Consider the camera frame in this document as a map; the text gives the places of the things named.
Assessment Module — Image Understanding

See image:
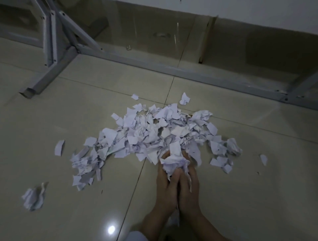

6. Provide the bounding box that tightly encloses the white paper bundle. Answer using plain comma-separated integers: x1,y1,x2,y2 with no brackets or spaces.
160,142,192,192

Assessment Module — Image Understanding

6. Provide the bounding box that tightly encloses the crumpled white paper ball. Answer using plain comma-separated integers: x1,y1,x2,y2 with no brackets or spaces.
21,182,48,212

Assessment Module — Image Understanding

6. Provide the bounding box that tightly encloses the grey metal table frame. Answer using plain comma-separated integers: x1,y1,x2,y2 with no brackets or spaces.
19,0,318,111

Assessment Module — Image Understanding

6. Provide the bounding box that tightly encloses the pile of torn paper scraps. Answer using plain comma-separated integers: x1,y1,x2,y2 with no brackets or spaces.
70,103,243,192

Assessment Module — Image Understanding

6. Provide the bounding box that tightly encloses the person's left hand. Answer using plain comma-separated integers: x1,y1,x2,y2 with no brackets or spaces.
155,151,182,216

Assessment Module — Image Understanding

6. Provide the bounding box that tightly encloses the rectangular torn paper scrap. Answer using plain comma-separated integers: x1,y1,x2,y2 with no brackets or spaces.
54,140,65,156

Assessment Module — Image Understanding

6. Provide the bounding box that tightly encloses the person's right forearm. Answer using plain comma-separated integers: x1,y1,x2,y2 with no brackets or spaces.
179,210,230,241

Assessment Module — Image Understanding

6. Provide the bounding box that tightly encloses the person's right hand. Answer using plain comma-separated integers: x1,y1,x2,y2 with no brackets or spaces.
178,150,202,217

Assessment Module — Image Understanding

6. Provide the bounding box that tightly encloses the white garment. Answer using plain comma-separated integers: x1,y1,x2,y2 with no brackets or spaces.
126,231,150,241

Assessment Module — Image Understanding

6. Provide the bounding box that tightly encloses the person's left forearm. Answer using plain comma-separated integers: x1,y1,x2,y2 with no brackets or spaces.
139,210,175,241

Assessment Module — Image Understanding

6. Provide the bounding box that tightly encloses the curled torn paper scrap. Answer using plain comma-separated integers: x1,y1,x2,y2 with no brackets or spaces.
179,92,191,106

